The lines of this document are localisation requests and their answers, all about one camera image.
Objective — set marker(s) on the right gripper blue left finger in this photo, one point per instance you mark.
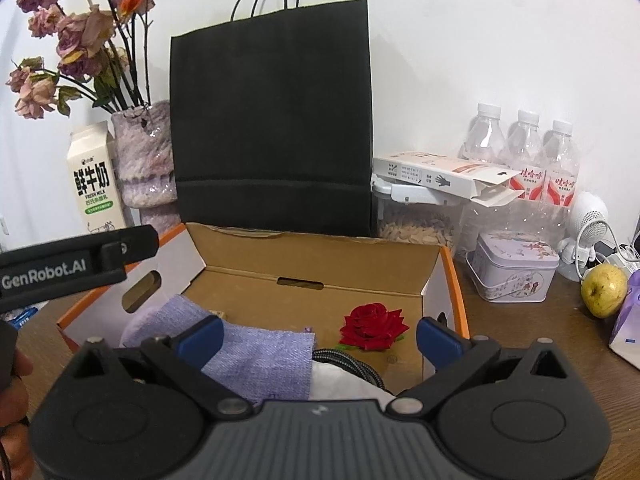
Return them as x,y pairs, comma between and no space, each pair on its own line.
200,343

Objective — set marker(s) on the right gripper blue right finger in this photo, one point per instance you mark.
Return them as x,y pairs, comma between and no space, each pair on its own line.
438,345

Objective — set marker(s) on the purple drawstring fabric pouch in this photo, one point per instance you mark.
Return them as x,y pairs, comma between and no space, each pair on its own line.
257,364

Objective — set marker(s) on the white paper bundle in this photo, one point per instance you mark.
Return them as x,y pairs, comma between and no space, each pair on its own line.
329,382

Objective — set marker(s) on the person's left hand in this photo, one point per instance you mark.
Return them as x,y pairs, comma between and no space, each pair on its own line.
14,434

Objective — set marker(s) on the red artificial rose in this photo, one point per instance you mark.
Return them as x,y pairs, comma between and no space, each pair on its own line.
372,328

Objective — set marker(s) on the red orange cardboard box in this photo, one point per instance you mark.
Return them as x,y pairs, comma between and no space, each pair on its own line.
288,281

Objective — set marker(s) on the white floral tin box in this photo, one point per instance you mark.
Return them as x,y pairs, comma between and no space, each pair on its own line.
511,268

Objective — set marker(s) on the white green milk carton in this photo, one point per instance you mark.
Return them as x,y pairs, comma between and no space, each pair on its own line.
90,162

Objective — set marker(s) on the clear plastic food container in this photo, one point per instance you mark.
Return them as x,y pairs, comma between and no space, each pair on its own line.
412,214

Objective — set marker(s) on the white flat carton box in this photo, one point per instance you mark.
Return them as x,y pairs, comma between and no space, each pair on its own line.
478,182

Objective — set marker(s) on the yellow green apple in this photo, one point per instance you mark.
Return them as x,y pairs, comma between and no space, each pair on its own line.
604,290

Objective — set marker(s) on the purple white ceramic vase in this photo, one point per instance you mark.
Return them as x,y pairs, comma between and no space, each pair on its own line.
145,164

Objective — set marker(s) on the purple tissue pack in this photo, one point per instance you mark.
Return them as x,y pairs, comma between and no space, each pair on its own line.
625,338

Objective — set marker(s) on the small white round fan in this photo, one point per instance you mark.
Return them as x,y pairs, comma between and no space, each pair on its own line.
587,226

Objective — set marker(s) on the left clear water bottle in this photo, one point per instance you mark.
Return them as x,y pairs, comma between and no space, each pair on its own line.
484,141

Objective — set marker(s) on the clear water bottle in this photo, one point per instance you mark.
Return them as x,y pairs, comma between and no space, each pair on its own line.
520,153
484,141
561,160

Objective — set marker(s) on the middle clear water bottle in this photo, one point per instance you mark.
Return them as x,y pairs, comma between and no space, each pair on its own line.
520,153

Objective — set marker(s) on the right clear water bottle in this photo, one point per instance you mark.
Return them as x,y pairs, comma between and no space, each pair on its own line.
561,160

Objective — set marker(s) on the dried pink rose bouquet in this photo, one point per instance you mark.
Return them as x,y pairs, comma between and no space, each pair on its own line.
103,57

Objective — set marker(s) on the black paper shopping bag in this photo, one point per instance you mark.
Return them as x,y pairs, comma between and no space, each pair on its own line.
271,121

